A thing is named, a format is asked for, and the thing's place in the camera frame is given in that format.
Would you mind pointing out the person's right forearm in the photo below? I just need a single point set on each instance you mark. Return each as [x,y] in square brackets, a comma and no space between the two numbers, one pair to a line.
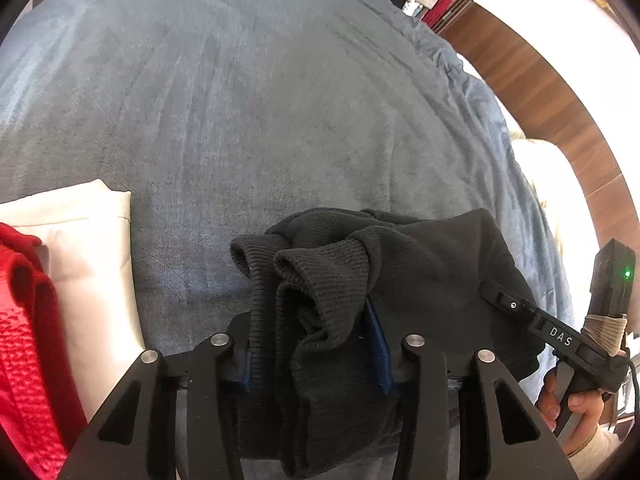
[595,452]

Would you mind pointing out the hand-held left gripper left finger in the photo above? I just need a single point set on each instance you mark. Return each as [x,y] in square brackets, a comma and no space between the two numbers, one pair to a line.
[232,357]

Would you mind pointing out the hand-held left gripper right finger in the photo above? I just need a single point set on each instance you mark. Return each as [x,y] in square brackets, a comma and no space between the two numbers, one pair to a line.
[381,357]

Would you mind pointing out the white folded cloth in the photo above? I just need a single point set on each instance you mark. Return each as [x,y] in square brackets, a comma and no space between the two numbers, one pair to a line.
[85,260]

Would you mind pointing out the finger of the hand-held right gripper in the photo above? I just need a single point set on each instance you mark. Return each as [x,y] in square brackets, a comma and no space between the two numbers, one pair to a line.
[505,300]

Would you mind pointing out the blue blanket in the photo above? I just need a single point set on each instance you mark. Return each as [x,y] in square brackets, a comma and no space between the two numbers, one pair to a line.
[225,110]

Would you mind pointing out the black knit sweater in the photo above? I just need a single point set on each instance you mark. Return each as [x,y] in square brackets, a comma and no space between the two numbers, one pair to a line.
[425,270]

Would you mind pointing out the person's right hand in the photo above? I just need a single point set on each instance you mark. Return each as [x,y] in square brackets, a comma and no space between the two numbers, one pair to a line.
[585,412]

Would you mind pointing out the red cloth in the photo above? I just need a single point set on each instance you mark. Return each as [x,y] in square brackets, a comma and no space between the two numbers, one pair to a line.
[30,335]

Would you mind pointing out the cream printed quilt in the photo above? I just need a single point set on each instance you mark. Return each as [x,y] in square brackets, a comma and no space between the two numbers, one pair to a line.
[560,200]

